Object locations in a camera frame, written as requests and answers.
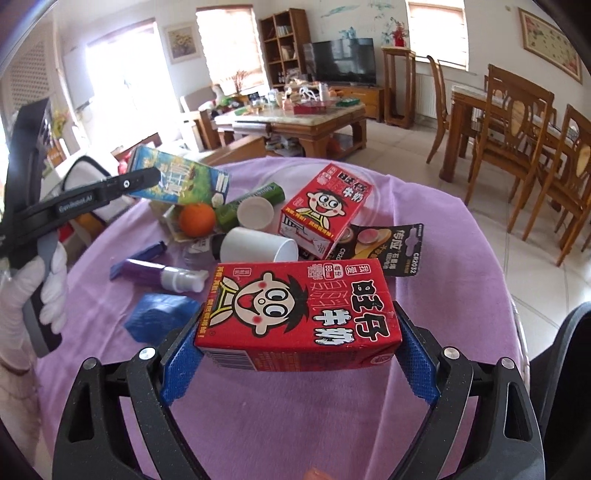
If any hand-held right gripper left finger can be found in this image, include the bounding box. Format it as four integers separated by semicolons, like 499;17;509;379
52;307;218;480

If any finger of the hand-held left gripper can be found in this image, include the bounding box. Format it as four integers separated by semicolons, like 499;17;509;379
16;167;161;236

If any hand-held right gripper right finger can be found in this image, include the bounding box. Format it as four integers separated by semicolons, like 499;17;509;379
392;302;546;480

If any blue green milk carton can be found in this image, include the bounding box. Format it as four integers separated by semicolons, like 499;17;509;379
127;145;230;206

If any orange fruit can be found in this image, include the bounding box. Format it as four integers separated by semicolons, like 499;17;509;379
179;203;217;236

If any red cartoon milk carton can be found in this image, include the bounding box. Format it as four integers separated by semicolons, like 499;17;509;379
277;164;374;259
194;258;403;372

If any person's left forearm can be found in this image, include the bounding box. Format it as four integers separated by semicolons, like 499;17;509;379
0;362;44;467

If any person's left hand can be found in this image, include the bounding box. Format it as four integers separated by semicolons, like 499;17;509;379
0;240;68;370

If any white container with dark rim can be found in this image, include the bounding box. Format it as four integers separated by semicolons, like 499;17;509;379
60;156;134;232

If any blue textured packet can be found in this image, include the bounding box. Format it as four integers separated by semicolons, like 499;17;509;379
124;292;201;343

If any blue lighter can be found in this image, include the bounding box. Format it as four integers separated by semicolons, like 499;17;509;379
133;241;168;263

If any purple tube with white pump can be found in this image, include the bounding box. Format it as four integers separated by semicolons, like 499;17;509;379
110;258;211;294

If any purple cloth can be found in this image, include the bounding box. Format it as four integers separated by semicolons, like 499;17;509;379
37;157;532;480

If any black battery card pack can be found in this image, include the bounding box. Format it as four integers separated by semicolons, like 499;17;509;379
323;224;424;278

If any wooden armchair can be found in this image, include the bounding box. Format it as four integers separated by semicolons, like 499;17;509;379
179;85;222;151

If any white plastic cap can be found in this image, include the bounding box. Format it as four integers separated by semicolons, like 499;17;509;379
235;198;274;229

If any green wrapped roll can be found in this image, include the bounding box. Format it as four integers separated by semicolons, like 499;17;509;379
215;182;283;229

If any framed sunflower picture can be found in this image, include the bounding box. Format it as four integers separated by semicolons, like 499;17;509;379
164;23;204;65

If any wooden dining chair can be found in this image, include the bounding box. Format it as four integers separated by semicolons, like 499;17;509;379
464;65;555;222
522;104;591;268
425;55;451;164

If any wooden coffee table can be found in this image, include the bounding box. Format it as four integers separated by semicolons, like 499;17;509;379
215;99;368;160

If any wooden bookshelf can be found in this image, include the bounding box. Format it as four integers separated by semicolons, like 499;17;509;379
259;8;311;90

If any wooden dining table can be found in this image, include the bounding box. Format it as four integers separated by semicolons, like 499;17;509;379
441;85;591;185

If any wooden television stand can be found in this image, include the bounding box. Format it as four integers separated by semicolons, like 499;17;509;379
318;84;385;123

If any tall wooden plant stand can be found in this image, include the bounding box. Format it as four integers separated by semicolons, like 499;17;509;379
382;46;417;129

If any flat screen television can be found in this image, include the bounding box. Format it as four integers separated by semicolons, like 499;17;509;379
305;38;376;86

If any wide framed floral picture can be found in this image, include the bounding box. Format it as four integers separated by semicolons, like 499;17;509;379
518;7;583;84

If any white wall radiator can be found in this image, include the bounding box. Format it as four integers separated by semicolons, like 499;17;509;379
416;74;462;121

